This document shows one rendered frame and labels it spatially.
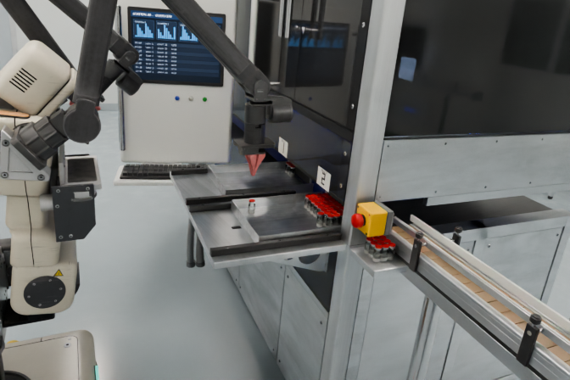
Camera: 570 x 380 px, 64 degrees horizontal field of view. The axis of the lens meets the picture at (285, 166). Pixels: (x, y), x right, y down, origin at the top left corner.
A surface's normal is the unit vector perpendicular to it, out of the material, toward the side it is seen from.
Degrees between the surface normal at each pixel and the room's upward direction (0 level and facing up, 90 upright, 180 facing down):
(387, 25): 90
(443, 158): 90
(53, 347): 0
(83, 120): 88
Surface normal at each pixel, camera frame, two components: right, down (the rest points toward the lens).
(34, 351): 0.08, -0.94
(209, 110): 0.20, 0.34
